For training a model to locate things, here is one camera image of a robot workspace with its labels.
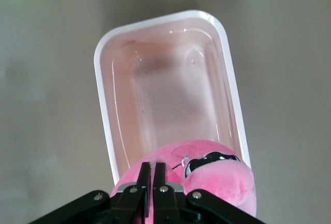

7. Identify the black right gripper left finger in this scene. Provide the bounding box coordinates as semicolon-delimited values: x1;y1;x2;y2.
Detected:
28;161;152;224

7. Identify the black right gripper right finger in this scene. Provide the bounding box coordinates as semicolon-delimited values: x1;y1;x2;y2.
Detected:
148;161;267;224

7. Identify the pink plush toy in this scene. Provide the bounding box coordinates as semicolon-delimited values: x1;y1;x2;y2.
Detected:
110;138;259;224

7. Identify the translucent white box base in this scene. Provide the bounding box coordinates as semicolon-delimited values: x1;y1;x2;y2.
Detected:
93;9;252;186

